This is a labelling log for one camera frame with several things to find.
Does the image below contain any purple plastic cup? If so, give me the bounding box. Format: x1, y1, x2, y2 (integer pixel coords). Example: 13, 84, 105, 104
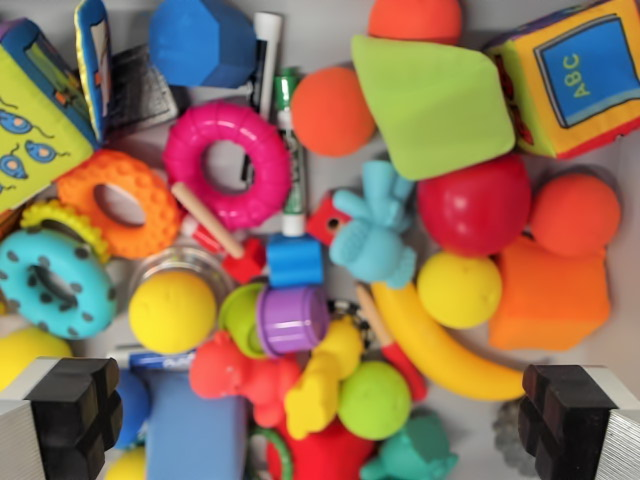
256, 286, 332, 358

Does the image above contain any orange foam block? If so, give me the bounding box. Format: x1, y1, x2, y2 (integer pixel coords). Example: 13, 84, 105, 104
488, 236, 613, 352

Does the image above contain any green thin ring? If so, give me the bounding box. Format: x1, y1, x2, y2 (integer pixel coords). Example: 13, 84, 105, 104
248, 426, 295, 480

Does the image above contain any teal rubber animal toy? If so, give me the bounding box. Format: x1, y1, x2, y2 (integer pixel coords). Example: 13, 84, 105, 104
359, 413, 460, 480

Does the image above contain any blue wooden cylinder block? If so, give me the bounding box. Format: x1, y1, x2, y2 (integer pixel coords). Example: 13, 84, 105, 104
266, 234, 325, 290

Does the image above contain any grey plastic bin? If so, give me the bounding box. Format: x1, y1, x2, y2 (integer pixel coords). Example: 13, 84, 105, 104
0, 0, 640, 480

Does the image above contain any grey square sponge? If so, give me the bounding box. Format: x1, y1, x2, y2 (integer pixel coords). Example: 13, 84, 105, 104
105, 45, 180, 135

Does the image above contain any red wooden block with hole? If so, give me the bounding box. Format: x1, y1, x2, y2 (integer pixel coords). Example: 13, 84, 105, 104
306, 193, 347, 247

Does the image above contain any black silver gripper right finger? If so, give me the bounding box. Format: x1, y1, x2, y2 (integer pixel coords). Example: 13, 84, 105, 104
516, 363, 640, 480

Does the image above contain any orange foam ball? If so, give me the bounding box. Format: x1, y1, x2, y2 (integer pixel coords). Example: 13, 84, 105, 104
528, 172, 622, 259
291, 66, 377, 159
368, 0, 464, 46

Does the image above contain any black white chain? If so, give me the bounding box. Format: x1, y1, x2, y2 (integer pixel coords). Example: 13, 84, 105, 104
327, 298, 374, 351

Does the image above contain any green blue fabric flap cube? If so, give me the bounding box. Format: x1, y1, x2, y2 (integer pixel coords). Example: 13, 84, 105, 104
0, 0, 109, 217

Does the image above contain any yellow rubber animal toy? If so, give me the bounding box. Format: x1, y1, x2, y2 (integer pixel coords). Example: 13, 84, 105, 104
283, 318, 365, 442

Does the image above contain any grey toothed disc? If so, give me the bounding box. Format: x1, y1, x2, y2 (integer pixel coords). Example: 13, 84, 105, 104
491, 399, 540, 477

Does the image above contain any yellow plastic banana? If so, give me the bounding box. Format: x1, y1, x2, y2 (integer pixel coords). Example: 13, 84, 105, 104
369, 281, 527, 402

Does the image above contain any wooden stick with red handle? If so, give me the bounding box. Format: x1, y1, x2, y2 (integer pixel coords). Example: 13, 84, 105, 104
355, 284, 430, 403

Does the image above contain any pink plastic ring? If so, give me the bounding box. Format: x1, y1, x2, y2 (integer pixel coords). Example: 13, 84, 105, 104
162, 101, 293, 231

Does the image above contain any red white marker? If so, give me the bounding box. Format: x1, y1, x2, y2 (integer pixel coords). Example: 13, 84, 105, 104
179, 214, 224, 254

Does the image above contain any red ball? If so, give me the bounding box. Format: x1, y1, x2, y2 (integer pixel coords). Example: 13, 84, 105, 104
416, 153, 533, 259

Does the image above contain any green foam ball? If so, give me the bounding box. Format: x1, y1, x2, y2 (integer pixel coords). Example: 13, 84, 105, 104
337, 359, 413, 442

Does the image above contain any blue foam rectangular block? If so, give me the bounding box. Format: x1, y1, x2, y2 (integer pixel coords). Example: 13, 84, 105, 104
143, 368, 250, 480

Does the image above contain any teal dotted rubber ring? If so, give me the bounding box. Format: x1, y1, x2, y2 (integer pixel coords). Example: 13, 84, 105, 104
0, 228, 119, 341

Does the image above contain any wooden hammer with red head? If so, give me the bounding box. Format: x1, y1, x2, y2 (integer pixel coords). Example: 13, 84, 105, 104
170, 181, 268, 284

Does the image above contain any blue foam octagonal block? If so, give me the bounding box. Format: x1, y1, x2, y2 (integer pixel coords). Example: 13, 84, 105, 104
148, 0, 258, 89

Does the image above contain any blue foam ball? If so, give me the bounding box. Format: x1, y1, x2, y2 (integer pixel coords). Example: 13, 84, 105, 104
113, 369, 152, 450

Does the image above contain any green whiteboard marker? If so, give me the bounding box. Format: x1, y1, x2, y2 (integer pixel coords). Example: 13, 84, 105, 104
273, 68, 308, 237

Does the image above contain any yellow ridged rubber ring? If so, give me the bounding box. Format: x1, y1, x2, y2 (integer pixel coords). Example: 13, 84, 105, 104
19, 198, 111, 264

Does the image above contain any blue whiteboard marker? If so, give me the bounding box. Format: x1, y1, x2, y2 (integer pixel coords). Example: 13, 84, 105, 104
106, 348, 197, 372

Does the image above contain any orange bumpy rubber ring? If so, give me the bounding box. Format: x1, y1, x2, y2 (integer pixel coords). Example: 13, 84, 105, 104
56, 148, 182, 260

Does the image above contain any orange ABC fabric cube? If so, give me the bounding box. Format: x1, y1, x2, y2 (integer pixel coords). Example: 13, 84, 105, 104
483, 0, 640, 160

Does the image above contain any clear plastic rattle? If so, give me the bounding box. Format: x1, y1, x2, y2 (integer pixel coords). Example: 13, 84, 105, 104
131, 243, 237, 306

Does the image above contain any yellow foam ball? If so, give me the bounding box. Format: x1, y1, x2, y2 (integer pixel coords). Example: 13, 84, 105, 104
0, 326, 75, 392
416, 249, 503, 330
103, 446, 149, 480
127, 269, 219, 355

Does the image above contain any red rubber animal toy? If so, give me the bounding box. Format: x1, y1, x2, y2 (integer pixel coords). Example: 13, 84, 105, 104
188, 329, 303, 430

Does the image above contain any green plastic cup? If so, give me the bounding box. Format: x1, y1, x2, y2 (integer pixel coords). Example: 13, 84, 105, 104
218, 282, 269, 360

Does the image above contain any green foam block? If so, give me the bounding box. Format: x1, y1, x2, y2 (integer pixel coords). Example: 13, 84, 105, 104
350, 33, 517, 181

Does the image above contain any light blue rubber toy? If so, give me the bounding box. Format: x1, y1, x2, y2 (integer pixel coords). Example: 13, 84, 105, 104
328, 159, 418, 291

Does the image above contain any red plastic toy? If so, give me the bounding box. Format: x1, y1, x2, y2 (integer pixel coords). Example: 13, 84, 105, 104
266, 418, 377, 480

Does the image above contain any black silver gripper left finger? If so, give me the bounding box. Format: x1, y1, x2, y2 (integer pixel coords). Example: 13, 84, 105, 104
0, 356, 124, 480

